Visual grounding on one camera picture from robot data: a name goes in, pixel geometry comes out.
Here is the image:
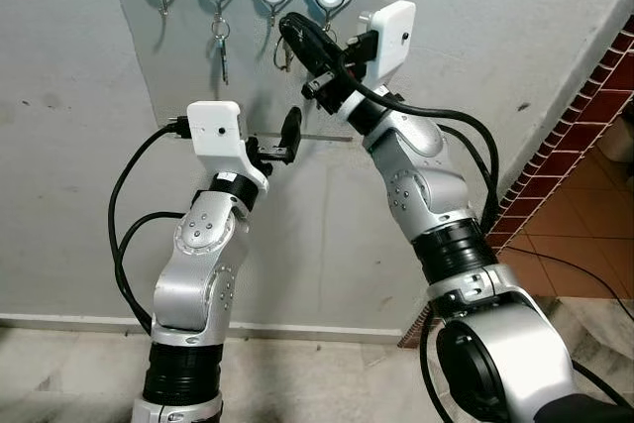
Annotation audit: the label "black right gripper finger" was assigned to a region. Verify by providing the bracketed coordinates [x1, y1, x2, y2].
[279, 13, 344, 56]
[281, 33, 335, 73]

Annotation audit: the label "silver keys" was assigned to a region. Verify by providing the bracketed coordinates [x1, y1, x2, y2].
[209, 15, 232, 86]

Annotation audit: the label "white plastic bin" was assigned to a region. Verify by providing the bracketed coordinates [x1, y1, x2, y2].
[597, 114, 634, 165]

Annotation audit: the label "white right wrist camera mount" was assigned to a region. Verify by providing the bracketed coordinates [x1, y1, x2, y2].
[357, 0, 417, 88]

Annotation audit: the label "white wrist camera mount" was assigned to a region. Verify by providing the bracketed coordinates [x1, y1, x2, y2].
[357, 0, 417, 88]
[186, 101, 270, 192]

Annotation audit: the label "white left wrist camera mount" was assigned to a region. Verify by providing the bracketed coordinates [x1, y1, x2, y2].
[186, 101, 270, 192]

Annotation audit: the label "grey wall board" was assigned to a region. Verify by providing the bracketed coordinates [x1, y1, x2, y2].
[104, 0, 397, 143]

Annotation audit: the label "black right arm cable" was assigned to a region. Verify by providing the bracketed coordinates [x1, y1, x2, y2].
[327, 56, 502, 238]

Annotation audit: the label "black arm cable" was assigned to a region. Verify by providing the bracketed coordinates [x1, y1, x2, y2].
[327, 56, 502, 238]
[108, 118, 195, 337]

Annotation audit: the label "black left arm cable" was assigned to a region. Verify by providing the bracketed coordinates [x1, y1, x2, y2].
[108, 118, 195, 337]

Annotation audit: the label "thin black floor cable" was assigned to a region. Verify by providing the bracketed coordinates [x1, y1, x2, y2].
[523, 247, 634, 308]

